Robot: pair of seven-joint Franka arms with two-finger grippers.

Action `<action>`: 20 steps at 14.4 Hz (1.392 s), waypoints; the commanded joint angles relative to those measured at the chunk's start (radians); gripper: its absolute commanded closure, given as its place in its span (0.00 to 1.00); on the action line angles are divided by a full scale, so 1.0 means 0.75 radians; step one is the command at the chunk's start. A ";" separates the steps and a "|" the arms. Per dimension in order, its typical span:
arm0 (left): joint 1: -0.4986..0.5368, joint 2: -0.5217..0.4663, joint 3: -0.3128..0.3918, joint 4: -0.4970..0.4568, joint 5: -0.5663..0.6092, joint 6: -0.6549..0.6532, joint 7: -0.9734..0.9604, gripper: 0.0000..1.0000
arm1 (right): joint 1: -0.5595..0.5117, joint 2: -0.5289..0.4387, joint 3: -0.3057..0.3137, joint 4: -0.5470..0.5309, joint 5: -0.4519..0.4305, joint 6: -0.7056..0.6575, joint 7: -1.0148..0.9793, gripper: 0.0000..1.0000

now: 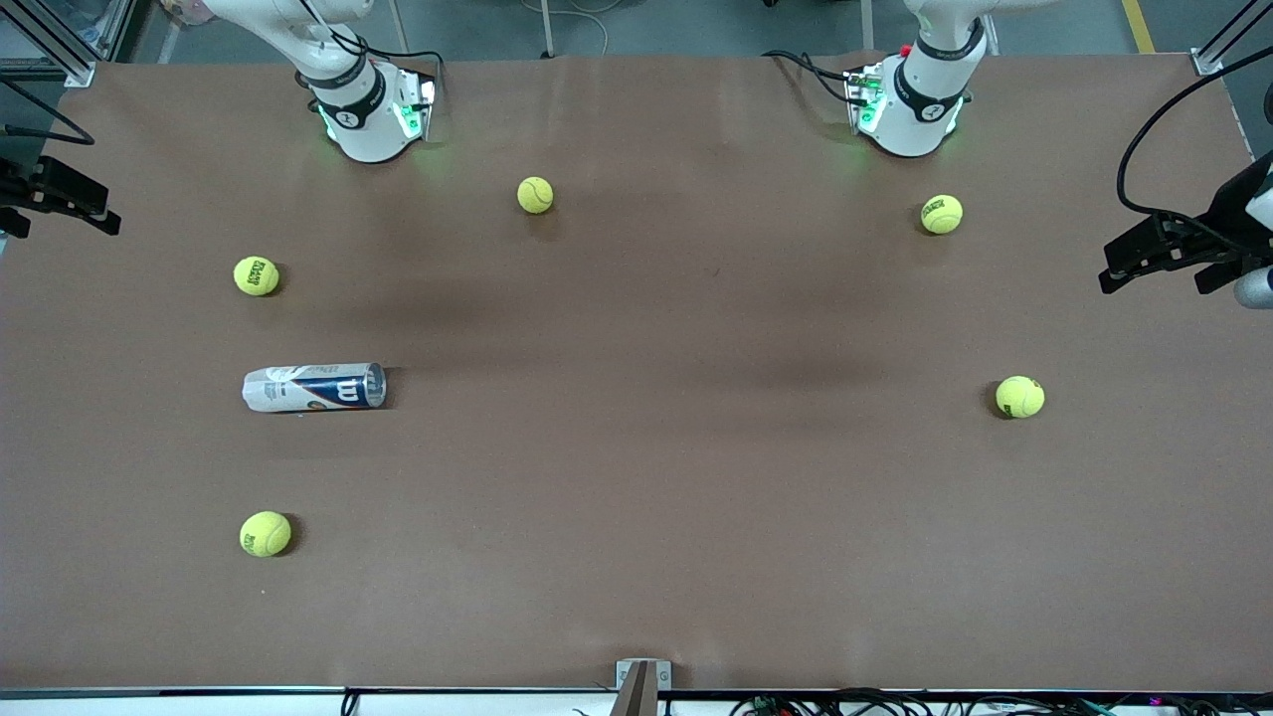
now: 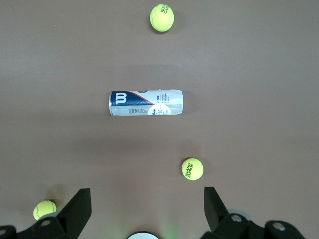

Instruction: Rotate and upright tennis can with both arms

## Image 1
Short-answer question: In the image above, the tangled cable bundle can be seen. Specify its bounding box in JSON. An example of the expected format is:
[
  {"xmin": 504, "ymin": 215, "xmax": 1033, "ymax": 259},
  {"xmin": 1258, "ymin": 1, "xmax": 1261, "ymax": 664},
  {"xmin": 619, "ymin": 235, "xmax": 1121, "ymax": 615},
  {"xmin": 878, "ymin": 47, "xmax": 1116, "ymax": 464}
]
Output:
[{"xmin": 731, "ymin": 686, "xmax": 1273, "ymax": 716}]

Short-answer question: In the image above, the black right arm base cable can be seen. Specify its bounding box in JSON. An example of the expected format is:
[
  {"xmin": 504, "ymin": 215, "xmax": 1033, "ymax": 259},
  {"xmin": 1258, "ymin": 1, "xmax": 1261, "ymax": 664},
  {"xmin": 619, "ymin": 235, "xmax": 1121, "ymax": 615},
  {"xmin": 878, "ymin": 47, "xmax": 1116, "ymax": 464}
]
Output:
[{"xmin": 298, "ymin": 0, "xmax": 446, "ymax": 76}]

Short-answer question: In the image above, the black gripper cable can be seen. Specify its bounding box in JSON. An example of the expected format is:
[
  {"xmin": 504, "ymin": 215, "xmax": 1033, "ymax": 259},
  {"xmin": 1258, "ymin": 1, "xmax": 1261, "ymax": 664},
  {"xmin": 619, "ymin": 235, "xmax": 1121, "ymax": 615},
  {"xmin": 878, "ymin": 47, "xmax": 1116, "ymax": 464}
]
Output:
[
  {"xmin": 0, "ymin": 75, "xmax": 96, "ymax": 147},
  {"xmin": 1115, "ymin": 45, "xmax": 1273, "ymax": 255}
]

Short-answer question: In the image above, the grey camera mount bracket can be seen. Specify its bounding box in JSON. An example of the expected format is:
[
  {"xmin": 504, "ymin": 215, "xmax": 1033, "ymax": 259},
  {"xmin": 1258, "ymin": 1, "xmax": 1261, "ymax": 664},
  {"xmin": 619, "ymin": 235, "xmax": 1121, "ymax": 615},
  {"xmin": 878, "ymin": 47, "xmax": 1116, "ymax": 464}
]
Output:
[{"xmin": 615, "ymin": 658, "xmax": 673, "ymax": 716}]

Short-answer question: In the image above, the black arm base cable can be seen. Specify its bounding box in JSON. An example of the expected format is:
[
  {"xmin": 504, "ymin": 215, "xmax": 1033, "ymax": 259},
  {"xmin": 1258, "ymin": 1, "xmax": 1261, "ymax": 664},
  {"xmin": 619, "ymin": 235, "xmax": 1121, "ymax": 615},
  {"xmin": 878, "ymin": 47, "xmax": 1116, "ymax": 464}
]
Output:
[
  {"xmin": 298, "ymin": 0, "xmax": 446, "ymax": 76},
  {"xmin": 761, "ymin": 50, "xmax": 862, "ymax": 106}
]

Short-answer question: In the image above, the aluminium frame profile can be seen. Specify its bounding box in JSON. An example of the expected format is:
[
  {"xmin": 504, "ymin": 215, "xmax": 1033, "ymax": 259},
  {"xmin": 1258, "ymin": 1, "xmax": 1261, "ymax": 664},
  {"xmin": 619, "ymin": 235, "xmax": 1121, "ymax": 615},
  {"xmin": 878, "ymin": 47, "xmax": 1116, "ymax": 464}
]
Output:
[
  {"xmin": 1191, "ymin": 0, "xmax": 1273, "ymax": 78},
  {"xmin": 0, "ymin": 0, "xmax": 136, "ymax": 89}
]

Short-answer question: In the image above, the white blue tennis ball can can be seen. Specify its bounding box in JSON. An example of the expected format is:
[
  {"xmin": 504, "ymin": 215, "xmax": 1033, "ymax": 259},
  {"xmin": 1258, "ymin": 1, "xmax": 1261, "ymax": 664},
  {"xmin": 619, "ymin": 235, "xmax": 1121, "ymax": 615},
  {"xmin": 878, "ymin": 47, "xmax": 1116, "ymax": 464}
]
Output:
[{"xmin": 242, "ymin": 362, "xmax": 388, "ymax": 414}]

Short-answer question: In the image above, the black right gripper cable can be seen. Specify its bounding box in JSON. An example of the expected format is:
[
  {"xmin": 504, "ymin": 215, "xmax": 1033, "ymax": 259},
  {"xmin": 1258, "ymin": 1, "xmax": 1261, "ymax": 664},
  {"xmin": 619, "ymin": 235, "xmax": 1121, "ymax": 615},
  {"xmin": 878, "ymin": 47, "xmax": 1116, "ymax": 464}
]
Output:
[{"xmin": 0, "ymin": 75, "xmax": 96, "ymax": 147}]

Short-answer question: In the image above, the brown table mat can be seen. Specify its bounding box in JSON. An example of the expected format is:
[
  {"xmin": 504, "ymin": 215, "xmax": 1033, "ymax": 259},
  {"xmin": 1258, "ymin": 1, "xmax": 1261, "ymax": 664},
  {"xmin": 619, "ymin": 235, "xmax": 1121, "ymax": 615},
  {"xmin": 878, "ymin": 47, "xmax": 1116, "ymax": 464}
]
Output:
[{"xmin": 0, "ymin": 50, "xmax": 1273, "ymax": 694}]

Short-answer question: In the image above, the black left arm base cable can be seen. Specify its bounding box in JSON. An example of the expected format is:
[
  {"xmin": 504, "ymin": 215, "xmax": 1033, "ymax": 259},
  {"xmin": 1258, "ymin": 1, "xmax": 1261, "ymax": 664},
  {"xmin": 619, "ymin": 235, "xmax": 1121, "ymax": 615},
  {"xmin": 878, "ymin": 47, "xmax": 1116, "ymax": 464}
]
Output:
[{"xmin": 761, "ymin": 50, "xmax": 862, "ymax": 106}]

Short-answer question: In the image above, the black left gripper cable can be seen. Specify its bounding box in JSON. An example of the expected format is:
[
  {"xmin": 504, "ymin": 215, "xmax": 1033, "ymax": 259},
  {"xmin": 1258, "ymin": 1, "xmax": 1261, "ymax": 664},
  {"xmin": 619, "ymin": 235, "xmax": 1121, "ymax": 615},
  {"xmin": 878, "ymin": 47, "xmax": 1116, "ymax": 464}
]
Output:
[{"xmin": 1115, "ymin": 45, "xmax": 1273, "ymax": 255}]

